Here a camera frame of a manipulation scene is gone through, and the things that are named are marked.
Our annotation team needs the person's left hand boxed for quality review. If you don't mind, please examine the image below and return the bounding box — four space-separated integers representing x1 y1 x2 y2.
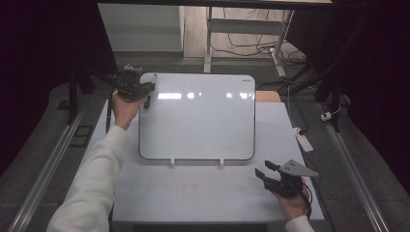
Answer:
110 91 149 131

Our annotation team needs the tangle of floor cables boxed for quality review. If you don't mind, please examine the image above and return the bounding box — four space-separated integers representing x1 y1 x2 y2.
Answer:
211 8 308 66

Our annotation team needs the white table cover sheet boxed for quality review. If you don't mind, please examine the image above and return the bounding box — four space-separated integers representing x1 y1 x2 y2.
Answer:
80 99 325 224

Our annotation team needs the black rectangular floor frame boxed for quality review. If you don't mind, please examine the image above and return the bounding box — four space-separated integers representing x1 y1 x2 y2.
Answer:
69 125 95 149

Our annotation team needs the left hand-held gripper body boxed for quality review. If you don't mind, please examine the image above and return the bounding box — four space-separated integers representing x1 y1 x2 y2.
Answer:
111 64 153 102

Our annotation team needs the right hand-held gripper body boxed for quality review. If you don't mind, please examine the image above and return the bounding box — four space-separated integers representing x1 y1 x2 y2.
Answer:
263 159 320 198

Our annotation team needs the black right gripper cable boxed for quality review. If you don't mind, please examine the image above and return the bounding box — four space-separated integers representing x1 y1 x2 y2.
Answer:
301 179 314 220

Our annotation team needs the grey whiteboard marker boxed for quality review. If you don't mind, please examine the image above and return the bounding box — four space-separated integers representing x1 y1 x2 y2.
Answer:
143 73 159 110

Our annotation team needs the white desk frame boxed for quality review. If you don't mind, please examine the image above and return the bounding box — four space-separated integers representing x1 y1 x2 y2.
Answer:
203 6 296 78

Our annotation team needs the black metal stand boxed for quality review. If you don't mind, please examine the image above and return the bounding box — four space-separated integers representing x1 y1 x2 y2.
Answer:
313 62 353 133
57 59 124 126

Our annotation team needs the white whiteboard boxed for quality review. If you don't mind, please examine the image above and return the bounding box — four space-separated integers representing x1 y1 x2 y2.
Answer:
138 72 256 161

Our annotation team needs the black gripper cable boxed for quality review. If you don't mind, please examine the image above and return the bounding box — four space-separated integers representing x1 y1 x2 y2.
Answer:
104 72 119 134
301 179 314 220

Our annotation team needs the white eraser block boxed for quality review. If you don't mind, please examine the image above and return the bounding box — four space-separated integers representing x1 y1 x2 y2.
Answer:
292 127 314 153

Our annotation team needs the aluminium rail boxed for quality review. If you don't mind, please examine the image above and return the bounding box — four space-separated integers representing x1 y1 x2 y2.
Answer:
317 101 391 232
8 105 89 232

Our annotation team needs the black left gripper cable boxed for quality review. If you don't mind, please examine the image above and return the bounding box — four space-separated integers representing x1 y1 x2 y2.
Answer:
104 72 119 134

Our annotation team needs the person's right hand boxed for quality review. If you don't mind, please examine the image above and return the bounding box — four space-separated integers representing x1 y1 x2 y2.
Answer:
272 180 312 222

